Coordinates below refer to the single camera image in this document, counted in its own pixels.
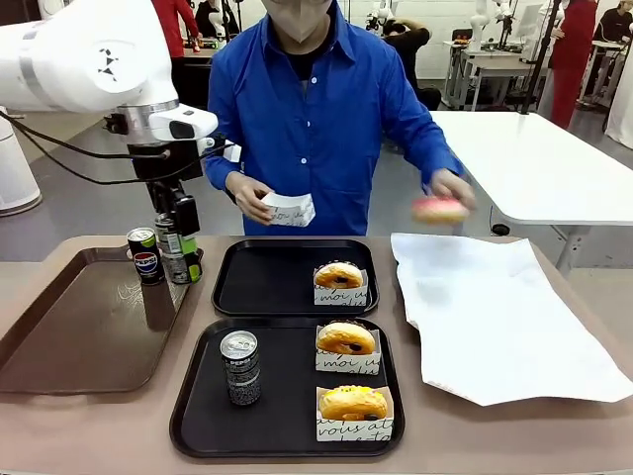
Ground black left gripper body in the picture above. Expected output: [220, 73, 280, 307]
[129, 141, 205, 215]

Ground black can white label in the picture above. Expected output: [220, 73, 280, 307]
[154, 213, 194, 286]

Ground white paper donut box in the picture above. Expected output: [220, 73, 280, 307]
[260, 191, 317, 230]

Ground black patterned Pepsi can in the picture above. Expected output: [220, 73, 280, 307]
[219, 330, 262, 407]

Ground pink frosted donut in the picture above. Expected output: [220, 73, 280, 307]
[411, 196, 471, 226]

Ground person's left forearm blue sleeve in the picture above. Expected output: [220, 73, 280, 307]
[395, 111, 467, 183]

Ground person's right forearm blue sleeve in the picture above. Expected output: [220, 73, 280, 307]
[204, 123, 251, 195]

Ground person's right hand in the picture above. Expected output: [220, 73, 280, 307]
[234, 173, 276, 226]

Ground person's left hand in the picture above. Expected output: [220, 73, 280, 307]
[423, 167, 478, 212]

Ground black Pepsi can green rim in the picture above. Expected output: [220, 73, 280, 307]
[127, 227, 166, 287]

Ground black plastic tray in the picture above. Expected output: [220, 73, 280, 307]
[211, 237, 380, 318]
[169, 316, 407, 459]

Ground background person red shirt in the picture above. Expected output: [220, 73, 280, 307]
[150, 0, 203, 59]

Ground person's blue shirt torso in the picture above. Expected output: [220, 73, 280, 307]
[207, 0, 431, 237]

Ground brown plastic tray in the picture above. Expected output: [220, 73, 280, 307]
[0, 245, 205, 396]

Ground white cylindrical floor unit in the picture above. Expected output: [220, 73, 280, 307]
[0, 105, 44, 218]

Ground glazed golden donut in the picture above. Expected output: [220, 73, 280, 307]
[316, 321, 377, 356]
[314, 262, 364, 290]

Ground pastry in paper tray rear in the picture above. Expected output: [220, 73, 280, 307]
[314, 269, 370, 307]

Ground pastry in paper tray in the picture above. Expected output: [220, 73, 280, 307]
[315, 327, 383, 374]
[314, 269, 370, 307]
[316, 386, 395, 443]

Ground beige face mask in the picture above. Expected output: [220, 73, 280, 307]
[266, 0, 340, 44]

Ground pastry in paper tray middle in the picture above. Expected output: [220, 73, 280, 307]
[315, 327, 383, 374]

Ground yellow topped donut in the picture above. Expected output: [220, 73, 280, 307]
[318, 385, 389, 423]

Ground background person dark clothes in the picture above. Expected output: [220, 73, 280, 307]
[382, 18, 442, 111]

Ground pastry in paper tray front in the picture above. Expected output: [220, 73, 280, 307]
[316, 386, 395, 443]

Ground large white paper sheet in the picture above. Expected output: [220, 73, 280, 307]
[390, 232, 633, 408]

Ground background white work table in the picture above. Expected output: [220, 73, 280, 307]
[443, 39, 551, 113]

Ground white folding table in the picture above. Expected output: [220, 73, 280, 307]
[428, 109, 633, 274]

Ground black tripod pole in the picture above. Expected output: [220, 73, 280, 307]
[517, 0, 566, 116]

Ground background person red dress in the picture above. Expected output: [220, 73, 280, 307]
[547, 0, 598, 131]

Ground background person black top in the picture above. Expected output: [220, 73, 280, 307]
[591, 4, 633, 45]

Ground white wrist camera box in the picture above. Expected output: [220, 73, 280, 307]
[197, 132, 243, 174]

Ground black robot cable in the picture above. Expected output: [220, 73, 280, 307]
[0, 109, 172, 185]

